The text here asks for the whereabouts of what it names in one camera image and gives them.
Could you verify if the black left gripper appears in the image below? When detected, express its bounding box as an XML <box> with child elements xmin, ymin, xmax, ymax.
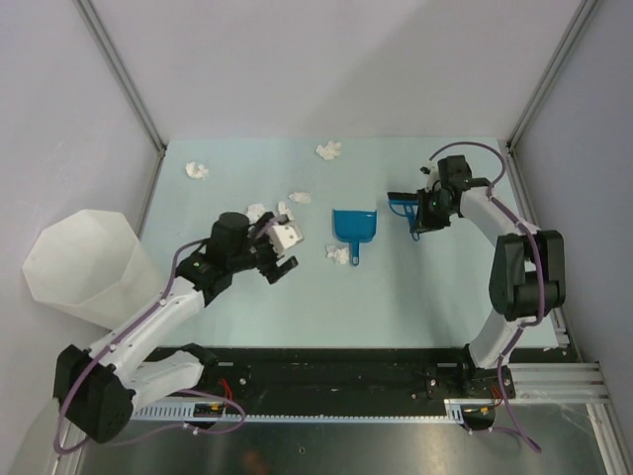
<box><xmin>228</xmin><ymin>213</ymin><xmax>298</xmax><ymax>283</ymax></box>

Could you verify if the white paper scrap elongated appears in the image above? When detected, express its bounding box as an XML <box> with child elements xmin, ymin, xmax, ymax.
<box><xmin>277</xmin><ymin>201</ymin><xmax>295</xmax><ymax>221</ymax></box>

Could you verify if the blue plastic hand brush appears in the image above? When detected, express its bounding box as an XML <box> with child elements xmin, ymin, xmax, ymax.
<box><xmin>388</xmin><ymin>192</ymin><xmax>420</xmax><ymax>241</ymax></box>

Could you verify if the white paper scrap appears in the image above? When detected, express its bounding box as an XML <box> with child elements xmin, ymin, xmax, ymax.
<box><xmin>316</xmin><ymin>141</ymin><xmax>342</xmax><ymax>161</ymax></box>
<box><xmin>185</xmin><ymin>161</ymin><xmax>209</xmax><ymax>180</ymax></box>
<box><xmin>288</xmin><ymin>191</ymin><xmax>312</xmax><ymax>204</ymax></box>
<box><xmin>246</xmin><ymin>203</ymin><xmax>268</xmax><ymax>224</ymax></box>
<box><xmin>325</xmin><ymin>245</ymin><xmax>350</xmax><ymax>265</ymax></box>

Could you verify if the blue plastic dustpan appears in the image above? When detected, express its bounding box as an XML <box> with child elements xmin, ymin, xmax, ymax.
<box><xmin>332</xmin><ymin>210</ymin><xmax>378</xmax><ymax>266</ymax></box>

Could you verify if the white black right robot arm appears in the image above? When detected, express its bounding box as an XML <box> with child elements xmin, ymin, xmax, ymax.
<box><xmin>413</xmin><ymin>183</ymin><xmax>566</xmax><ymax>397</ymax></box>

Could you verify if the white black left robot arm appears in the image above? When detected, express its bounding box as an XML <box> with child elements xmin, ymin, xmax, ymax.
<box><xmin>53</xmin><ymin>212</ymin><xmax>304</xmax><ymax>443</ymax></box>

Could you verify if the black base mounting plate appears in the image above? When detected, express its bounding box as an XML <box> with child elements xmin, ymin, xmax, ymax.
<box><xmin>141</xmin><ymin>343</ymin><xmax>577</xmax><ymax>417</ymax></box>

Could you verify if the translucent white waste bin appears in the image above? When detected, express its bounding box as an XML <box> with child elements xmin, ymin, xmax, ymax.
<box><xmin>22</xmin><ymin>209</ymin><xmax>164</xmax><ymax>330</ymax></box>

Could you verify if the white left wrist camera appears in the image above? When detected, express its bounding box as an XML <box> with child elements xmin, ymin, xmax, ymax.
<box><xmin>267</xmin><ymin>221</ymin><xmax>304</xmax><ymax>255</ymax></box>

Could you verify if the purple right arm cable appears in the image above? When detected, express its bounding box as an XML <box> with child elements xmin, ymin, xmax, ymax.
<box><xmin>427</xmin><ymin>141</ymin><xmax>545</xmax><ymax>455</ymax></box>

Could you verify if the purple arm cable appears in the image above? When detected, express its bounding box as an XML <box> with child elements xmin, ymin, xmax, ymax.
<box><xmin>52</xmin><ymin>239</ymin><xmax>248</xmax><ymax>455</ymax></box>
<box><xmin>427</xmin><ymin>141</ymin><xmax>545</xmax><ymax>455</ymax></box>

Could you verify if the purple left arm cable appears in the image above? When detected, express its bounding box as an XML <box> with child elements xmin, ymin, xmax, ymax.
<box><xmin>52</xmin><ymin>239</ymin><xmax>248</xmax><ymax>455</ymax></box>

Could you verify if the grey slotted cable duct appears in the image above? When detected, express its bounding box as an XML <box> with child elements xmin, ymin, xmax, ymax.
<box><xmin>131</xmin><ymin>398</ymin><xmax>464</xmax><ymax>423</ymax></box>

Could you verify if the aluminium corner post right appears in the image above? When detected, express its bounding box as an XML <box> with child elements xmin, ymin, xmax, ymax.
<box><xmin>505</xmin><ymin>0</ymin><xmax>603</xmax><ymax>152</ymax></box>

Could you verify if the aluminium corner post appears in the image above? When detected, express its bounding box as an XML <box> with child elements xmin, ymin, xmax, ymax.
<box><xmin>505</xmin><ymin>0</ymin><xmax>603</xmax><ymax>152</ymax></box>
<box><xmin>72</xmin><ymin>0</ymin><xmax>166</xmax><ymax>156</ymax></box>

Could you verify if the aluminium corner post left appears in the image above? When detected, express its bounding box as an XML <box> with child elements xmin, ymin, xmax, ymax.
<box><xmin>72</xmin><ymin>0</ymin><xmax>166</xmax><ymax>156</ymax></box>

